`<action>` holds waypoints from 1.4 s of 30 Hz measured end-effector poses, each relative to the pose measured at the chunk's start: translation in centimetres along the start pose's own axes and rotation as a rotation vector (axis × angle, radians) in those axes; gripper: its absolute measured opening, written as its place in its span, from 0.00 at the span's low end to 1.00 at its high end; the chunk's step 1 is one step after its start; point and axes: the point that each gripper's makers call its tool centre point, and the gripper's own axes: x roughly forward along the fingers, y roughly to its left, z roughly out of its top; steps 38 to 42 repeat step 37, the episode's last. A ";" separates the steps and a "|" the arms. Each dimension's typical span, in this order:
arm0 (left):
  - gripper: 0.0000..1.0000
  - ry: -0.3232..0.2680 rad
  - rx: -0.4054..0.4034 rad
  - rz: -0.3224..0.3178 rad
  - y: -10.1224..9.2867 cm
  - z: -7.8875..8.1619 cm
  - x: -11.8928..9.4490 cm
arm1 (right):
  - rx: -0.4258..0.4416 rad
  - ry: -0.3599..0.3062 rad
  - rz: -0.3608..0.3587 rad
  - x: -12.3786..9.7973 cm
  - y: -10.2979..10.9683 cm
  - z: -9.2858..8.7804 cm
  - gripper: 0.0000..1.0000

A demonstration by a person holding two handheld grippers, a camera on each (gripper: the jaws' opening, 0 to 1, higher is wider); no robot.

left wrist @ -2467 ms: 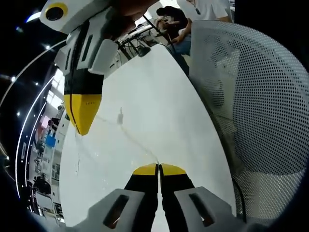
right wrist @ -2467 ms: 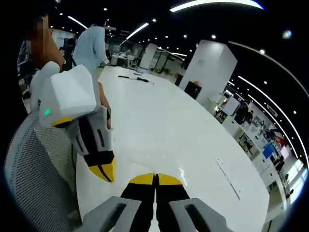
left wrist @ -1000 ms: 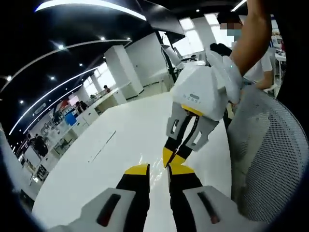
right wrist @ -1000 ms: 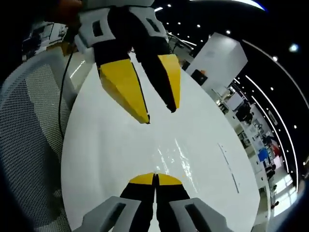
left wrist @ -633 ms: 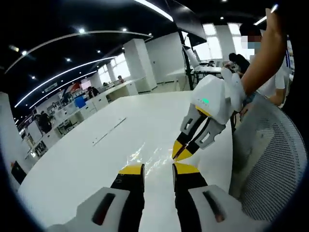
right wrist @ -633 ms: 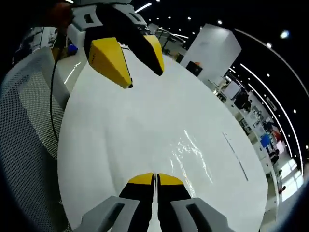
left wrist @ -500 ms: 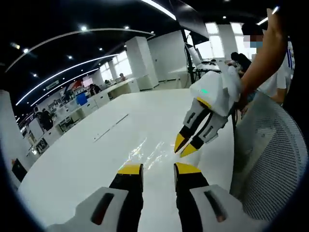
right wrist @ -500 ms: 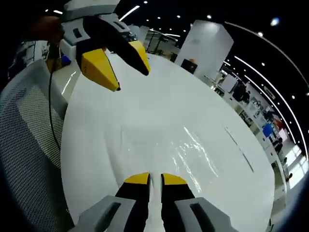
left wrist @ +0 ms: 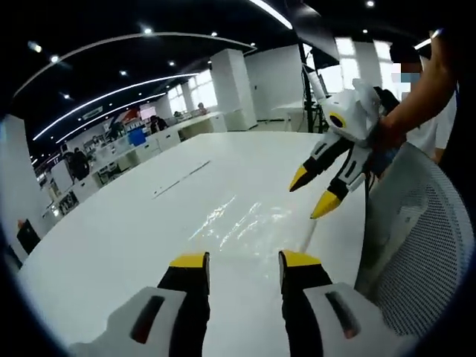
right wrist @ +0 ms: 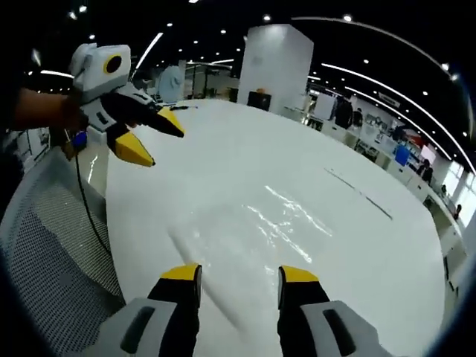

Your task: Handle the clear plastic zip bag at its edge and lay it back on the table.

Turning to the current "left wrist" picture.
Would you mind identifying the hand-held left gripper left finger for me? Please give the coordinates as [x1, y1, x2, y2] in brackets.
[68, 251, 211, 357]

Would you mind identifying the black panel on stand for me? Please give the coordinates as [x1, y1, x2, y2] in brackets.
[293, 0, 341, 135]

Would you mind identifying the white pillar beside windows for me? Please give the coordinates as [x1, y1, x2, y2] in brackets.
[210, 48, 257, 132]

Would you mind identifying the person's right hand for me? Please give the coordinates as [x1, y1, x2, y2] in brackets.
[367, 118, 405, 174]

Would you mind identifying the white cabinet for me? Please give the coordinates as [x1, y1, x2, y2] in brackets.
[50, 163, 74, 194]

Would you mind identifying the white office desk row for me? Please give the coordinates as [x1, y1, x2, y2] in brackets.
[48, 111, 228, 220]

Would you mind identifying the black box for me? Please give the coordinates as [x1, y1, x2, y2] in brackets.
[16, 221, 41, 256]

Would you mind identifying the blue box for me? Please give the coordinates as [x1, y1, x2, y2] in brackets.
[127, 129, 146, 147]

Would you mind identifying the white square pillar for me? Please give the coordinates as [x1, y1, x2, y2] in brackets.
[0, 113, 51, 261]

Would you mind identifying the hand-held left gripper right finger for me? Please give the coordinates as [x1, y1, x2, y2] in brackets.
[277, 249, 414, 357]

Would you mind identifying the grey mesh office chair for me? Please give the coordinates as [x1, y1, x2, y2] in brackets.
[355, 143, 472, 338]

